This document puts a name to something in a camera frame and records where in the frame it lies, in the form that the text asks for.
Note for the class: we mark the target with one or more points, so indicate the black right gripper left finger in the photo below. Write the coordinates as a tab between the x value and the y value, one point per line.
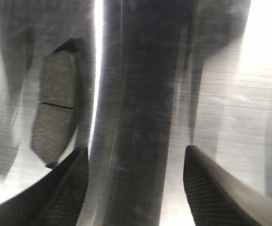
55	200

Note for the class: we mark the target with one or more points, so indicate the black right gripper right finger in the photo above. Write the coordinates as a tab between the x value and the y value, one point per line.
217	198

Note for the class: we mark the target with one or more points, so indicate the grey brake pad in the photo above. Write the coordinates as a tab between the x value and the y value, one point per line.
60	102

